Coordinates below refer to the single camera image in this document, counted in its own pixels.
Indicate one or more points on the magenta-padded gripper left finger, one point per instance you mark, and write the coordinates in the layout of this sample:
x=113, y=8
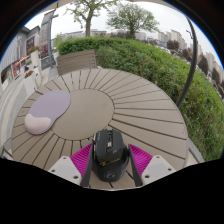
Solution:
x=81, y=159

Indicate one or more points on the white planter box with flowers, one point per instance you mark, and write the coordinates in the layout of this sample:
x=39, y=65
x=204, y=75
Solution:
x=30, y=85
x=34, y=58

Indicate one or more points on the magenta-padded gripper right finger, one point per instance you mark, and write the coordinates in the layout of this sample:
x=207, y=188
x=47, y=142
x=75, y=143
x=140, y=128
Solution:
x=140, y=159

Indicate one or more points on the grey storefront building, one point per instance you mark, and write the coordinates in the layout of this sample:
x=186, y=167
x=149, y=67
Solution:
x=16, y=50

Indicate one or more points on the dark curved umbrella pole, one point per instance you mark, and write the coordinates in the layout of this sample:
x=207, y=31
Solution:
x=191, y=63

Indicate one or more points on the black computer mouse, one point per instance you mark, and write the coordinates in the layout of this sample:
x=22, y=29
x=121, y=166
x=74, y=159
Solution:
x=110, y=153

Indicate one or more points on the tree with bare trunk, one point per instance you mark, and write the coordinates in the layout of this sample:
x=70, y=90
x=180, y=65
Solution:
x=88, y=23

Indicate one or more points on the tall grey sign banner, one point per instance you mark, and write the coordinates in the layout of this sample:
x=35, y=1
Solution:
x=46, y=33

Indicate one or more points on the round leafy tree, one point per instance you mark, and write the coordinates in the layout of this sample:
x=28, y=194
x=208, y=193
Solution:
x=131, y=18

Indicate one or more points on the beige umbrella canopy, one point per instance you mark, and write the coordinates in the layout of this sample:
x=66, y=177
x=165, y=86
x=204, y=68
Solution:
x=150, y=1

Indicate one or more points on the green hedge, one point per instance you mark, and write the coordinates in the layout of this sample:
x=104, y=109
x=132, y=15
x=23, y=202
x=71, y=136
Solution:
x=156, y=70

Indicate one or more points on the distant apartment buildings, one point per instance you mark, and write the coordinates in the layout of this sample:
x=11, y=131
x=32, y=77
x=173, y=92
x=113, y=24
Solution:
x=175, y=35

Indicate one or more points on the grey slatted wooden chair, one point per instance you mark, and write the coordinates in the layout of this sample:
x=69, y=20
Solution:
x=76, y=62

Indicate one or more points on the lilac mouse pad with wrist rest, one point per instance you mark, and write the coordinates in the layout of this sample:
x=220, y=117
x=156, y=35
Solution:
x=50, y=106

